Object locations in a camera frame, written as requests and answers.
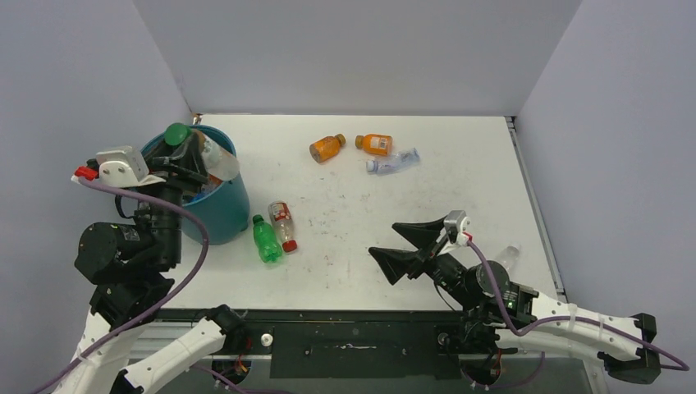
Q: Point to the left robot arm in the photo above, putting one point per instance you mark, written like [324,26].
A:
[127,264]

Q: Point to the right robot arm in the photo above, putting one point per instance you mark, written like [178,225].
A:
[504,315]

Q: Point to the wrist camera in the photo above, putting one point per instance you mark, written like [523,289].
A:
[122,167]
[455,225]

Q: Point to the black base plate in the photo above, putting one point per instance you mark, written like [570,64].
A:
[361,344]

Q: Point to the crushed clear water bottle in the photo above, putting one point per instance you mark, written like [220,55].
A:
[393,163]

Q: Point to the small orange juice bottle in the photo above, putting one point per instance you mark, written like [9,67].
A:
[327,147]

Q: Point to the blue label water bottle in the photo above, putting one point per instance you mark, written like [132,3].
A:
[204,190]

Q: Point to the green plastic bottle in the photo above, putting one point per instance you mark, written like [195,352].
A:
[265,240]

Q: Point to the orange bottle with barcode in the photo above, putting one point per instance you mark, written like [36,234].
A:
[380,145]

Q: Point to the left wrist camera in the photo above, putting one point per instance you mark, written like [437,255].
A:
[122,167]

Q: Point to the clear bottle blue cap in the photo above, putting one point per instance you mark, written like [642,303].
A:
[508,257]

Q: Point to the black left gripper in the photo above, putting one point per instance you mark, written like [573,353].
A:
[184,170]

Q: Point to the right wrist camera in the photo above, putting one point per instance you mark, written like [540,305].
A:
[455,225]

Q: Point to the teal plastic bin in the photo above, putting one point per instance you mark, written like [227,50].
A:
[225,210]

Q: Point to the red cap small bottle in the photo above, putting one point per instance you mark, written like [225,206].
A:
[283,225]

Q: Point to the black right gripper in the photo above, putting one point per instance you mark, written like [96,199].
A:
[394,263]

